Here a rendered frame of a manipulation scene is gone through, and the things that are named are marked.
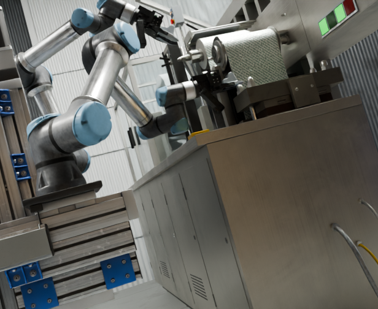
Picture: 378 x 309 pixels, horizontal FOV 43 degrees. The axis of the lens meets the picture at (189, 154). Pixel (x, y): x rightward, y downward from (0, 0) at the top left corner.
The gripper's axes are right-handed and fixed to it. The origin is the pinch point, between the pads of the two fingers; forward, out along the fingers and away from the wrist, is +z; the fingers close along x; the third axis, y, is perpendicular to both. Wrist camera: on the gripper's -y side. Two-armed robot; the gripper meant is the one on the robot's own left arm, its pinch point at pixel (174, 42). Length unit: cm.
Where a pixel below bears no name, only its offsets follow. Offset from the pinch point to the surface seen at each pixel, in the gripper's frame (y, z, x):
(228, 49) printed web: 4.5, 21.3, -8.2
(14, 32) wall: 64, -147, 303
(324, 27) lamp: 19, 48, -32
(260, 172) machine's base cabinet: -43, 46, -34
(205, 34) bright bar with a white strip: 22.2, 12.0, 25.0
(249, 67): 2.0, 32.2, -8.2
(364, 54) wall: 238, 216, 312
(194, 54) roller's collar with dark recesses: 8.4, 11.1, 19.9
